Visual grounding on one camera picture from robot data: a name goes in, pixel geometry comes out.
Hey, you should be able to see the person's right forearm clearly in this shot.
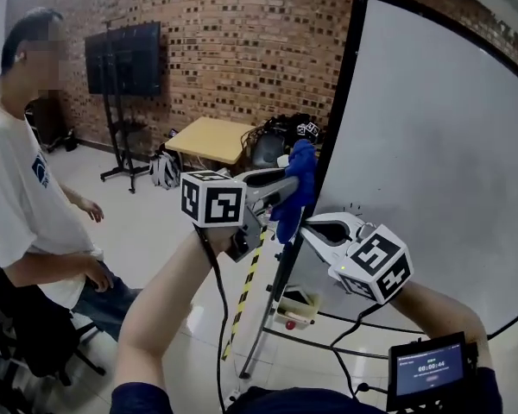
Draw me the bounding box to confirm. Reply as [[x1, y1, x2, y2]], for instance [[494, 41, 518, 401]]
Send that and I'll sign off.
[[387, 279, 490, 373]]

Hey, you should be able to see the black flat screen monitor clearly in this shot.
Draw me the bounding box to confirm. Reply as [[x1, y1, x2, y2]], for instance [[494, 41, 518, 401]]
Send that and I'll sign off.
[[84, 21, 162, 99]]

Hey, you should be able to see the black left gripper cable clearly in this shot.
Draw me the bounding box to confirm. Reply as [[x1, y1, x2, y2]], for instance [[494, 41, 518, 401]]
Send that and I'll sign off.
[[194, 225, 231, 409]]

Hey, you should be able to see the black office chair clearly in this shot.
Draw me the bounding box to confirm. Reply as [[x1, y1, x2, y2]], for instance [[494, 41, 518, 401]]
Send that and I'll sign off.
[[0, 268, 108, 388]]

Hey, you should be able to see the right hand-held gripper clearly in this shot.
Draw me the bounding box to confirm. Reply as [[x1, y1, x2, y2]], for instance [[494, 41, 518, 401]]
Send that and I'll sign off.
[[300, 211, 415, 306]]

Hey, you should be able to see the yellow black striped floor tape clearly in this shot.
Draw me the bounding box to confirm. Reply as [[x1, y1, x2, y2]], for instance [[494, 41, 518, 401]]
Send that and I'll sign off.
[[220, 225, 269, 362]]

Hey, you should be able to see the light wooden table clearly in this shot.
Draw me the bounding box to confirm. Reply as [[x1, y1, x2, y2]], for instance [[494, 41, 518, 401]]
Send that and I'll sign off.
[[164, 116, 256, 166]]

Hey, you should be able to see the pile of spare gripper devices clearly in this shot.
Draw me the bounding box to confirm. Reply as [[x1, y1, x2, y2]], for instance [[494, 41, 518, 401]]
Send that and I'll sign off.
[[284, 113, 325, 145]]

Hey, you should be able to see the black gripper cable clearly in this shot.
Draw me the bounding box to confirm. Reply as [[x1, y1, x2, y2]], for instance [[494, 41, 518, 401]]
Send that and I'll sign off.
[[329, 302, 395, 401], [194, 225, 231, 409]]

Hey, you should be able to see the whiteboard accessory tray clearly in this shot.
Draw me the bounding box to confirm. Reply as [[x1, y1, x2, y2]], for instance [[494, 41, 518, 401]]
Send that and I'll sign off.
[[273, 289, 321, 330]]

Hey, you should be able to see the person's dark blue shirt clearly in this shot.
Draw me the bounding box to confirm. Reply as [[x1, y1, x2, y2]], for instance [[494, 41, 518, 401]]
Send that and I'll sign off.
[[109, 363, 503, 414]]

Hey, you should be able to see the black-framed whiteboard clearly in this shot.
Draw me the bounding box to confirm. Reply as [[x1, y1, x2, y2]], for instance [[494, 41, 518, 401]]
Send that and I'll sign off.
[[238, 0, 518, 381]]

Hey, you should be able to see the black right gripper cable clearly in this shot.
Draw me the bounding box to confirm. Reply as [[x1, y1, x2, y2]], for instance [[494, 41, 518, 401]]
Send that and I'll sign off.
[[329, 302, 395, 401]]

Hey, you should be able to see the small wrist-mounted display screen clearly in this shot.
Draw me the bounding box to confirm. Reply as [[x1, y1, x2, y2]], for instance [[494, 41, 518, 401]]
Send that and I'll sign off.
[[386, 331, 479, 411]]

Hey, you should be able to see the black rolling monitor stand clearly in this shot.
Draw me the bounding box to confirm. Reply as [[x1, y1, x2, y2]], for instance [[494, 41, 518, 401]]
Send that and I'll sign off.
[[99, 16, 157, 194]]

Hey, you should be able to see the black equipment base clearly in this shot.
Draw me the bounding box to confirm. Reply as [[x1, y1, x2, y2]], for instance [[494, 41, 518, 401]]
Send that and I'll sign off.
[[45, 128, 79, 154]]

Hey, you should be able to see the black plastic chair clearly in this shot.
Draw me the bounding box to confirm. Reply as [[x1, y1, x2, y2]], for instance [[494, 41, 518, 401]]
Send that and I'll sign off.
[[250, 130, 287, 170]]

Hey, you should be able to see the blue cloth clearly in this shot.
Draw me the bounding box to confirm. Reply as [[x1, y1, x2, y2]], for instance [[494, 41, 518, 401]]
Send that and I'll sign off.
[[268, 138, 319, 246]]

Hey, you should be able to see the person's left forearm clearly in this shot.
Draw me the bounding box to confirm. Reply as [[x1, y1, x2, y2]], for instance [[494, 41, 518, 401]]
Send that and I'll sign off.
[[111, 225, 239, 405]]

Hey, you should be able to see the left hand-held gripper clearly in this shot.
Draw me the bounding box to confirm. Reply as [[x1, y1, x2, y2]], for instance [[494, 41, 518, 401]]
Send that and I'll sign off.
[[180, 166, 302, 263]]

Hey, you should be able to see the white striped helmet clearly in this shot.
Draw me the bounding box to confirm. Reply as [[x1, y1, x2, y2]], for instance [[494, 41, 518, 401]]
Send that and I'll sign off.
[[148, 150, 183, 191]]

